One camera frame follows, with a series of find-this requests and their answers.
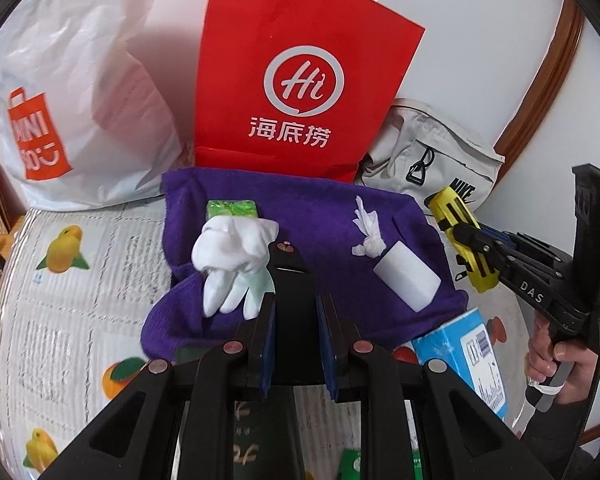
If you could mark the dark green gift box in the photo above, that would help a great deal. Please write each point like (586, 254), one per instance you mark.
(260, 435)

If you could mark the purple towel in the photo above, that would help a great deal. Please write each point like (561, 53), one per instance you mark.
(320, 220)

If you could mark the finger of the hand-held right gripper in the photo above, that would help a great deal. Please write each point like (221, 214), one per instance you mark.
(482, 247)
(510, 240)

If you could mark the fruit print tablecloth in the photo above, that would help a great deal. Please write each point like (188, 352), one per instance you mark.
(80, 310)

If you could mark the blue tissue pack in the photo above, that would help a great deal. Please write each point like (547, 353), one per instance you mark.
(450, 355)

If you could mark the grey waist bag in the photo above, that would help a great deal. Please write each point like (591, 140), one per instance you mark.
(420, 130)

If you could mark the green tissue pack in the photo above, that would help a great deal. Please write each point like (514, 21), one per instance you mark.
(232, 208)

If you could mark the small green packet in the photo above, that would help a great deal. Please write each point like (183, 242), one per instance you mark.
(355, 467)

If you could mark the person's right hand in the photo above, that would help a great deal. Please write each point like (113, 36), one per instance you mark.
(580, 375)

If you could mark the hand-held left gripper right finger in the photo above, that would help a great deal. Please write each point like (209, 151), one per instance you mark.
(330, 350)

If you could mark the wooden door frame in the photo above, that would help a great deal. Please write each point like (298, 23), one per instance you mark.
(545, 85)

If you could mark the person's right forearm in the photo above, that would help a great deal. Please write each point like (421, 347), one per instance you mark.
(555, 435)

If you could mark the red paper shopping bag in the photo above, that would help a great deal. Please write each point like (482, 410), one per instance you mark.
(240, 60)

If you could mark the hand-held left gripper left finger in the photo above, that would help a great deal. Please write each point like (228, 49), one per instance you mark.
(267, 345)

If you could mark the white twisted tissue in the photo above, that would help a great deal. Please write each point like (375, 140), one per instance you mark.
(370, 245)

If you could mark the white plastic shopping bag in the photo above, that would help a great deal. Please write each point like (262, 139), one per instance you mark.
(80, 85)

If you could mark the white glove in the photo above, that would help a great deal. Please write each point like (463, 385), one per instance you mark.
(225, 255)

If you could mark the yellow utility knife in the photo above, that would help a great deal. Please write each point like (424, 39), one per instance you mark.
(452, 210)

